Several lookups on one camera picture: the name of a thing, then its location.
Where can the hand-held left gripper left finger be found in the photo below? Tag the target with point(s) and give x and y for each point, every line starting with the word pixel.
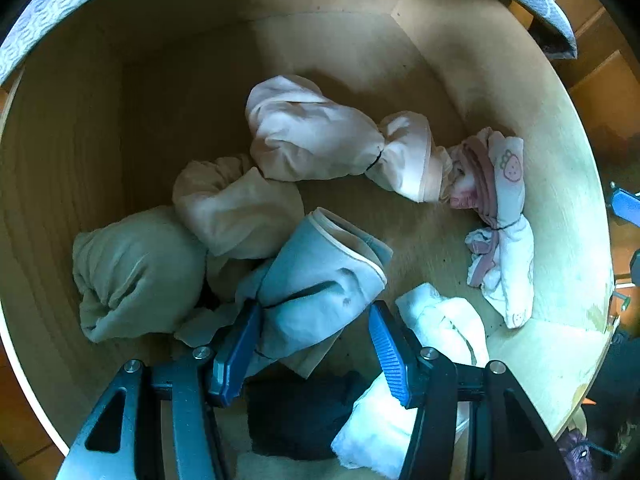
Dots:
pixel 237 355

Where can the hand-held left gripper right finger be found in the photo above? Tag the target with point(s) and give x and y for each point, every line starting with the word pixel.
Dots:
pixel 390 360

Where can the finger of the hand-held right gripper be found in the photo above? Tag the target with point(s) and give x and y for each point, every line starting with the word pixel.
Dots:
pixel 627 205

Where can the white ribbed cloth bundle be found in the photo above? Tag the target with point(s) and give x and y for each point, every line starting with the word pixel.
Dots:
pixel 440 330

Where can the dark navy cloth bundle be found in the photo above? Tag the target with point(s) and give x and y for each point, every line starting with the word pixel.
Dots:
pixel 300 410

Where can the blue-grey cloth bundle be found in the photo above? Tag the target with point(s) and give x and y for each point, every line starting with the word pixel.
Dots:
pixel 315 285

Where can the strawberry print cloth bundle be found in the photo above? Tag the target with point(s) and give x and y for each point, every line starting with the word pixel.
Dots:
pixel 505 240

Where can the cream terry cloth bundle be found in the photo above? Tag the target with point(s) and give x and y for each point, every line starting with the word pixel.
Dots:
pixel 130 270

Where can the peach cloth bundle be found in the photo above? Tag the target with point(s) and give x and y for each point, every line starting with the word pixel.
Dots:
pixel 235 205

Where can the large pale pink cloth bundle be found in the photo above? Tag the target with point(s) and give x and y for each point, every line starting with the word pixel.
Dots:
pixel 320 135

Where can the wooden drawer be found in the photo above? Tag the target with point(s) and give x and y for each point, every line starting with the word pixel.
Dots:
pixel 350 45

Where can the wooden cabinet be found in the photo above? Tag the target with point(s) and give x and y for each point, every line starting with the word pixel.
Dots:
pixel 595 25

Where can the purple jacket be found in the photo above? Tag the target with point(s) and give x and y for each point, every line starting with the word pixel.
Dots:
pixel 575 455

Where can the grey checked blanket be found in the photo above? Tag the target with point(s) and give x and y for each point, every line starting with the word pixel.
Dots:
pixel 50 15

